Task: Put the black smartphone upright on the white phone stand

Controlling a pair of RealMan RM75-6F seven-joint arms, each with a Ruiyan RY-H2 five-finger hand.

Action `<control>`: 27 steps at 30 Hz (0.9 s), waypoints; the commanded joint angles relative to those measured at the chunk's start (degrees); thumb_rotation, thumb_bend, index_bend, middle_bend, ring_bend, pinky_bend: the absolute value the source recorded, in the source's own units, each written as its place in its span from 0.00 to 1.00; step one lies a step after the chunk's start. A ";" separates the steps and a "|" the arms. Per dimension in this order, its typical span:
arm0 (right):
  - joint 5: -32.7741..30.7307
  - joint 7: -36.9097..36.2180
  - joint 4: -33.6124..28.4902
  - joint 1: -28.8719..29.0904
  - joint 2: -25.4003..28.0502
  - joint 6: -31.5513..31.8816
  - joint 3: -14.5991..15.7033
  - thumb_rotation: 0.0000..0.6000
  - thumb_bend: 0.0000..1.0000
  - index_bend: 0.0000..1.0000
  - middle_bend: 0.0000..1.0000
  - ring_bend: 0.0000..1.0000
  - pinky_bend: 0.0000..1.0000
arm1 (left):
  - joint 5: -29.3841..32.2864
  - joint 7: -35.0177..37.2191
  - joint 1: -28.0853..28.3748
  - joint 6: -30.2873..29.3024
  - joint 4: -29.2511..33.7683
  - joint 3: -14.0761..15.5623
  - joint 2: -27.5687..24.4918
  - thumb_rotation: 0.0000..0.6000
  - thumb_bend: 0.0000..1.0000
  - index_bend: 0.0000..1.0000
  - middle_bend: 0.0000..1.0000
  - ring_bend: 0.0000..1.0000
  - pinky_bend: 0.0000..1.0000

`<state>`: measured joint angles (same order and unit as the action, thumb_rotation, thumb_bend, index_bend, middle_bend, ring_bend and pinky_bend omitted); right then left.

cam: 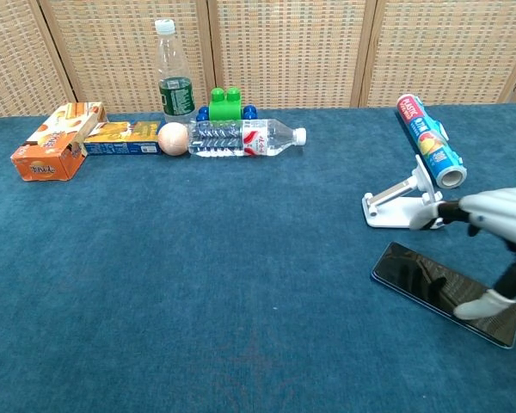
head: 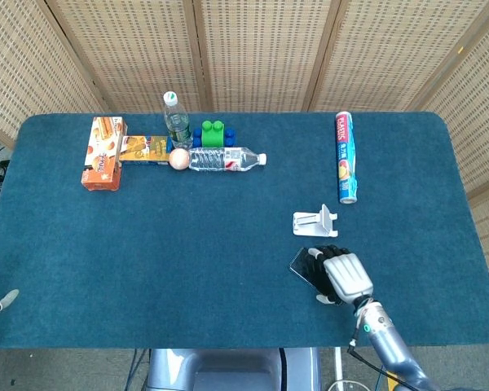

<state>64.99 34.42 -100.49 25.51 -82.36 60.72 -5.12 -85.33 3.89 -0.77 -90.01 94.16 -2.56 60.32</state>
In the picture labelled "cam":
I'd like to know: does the blue toy building block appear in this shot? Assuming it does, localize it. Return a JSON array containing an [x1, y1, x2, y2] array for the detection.
[[196, 104, 260, 124]]

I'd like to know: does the white phone stand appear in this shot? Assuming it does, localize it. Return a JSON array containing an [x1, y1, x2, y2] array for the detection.
[[360, 153, 446, 229]]

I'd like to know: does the green label plastic bottle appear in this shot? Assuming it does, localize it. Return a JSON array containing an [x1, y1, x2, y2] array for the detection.
[[154, 18, 197, 126]]

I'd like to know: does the woven bamboo folding screen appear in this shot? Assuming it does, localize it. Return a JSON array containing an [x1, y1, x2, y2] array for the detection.
[[0, 0, 516, 120]]

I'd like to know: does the red label water bottle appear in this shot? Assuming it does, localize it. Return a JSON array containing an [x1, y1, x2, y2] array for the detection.
[[186, 118, 307, 158]]

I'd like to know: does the beige ball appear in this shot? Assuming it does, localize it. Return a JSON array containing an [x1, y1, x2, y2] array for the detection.
[[157, 121, 190, 156]]

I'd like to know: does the blue and yellow snack box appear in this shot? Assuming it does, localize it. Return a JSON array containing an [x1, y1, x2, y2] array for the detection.
[[83, 120, 165, 156]]

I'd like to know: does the green toy building block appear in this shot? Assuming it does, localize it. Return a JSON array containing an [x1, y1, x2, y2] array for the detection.
[[208, 87, 243, 122]]

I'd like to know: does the orange cracker box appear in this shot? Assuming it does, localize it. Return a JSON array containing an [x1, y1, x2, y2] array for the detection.
[[10, 102, 108, 182]]

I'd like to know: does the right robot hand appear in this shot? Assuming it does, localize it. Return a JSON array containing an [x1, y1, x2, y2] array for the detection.
[[409, 186, 516, 321]]

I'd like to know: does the blue felt table cloth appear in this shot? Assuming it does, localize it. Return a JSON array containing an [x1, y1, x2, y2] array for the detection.
[[0, 102, 516, 413]]

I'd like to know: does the black smartphone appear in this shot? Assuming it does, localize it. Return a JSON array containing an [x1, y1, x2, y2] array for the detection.
[[370, 241, 516, 348]]

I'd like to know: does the blue plastic wrap roll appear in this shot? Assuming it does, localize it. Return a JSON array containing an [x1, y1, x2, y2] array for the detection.
[[396, 93, 468, 189]]

